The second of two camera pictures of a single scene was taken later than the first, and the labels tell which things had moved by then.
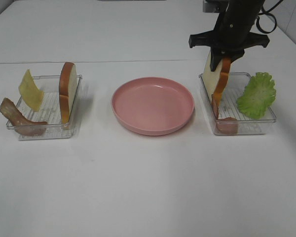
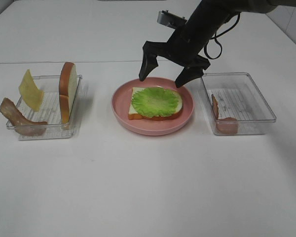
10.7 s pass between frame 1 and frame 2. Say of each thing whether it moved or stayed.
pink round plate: stayed
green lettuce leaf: moved
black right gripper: moved
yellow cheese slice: stayed
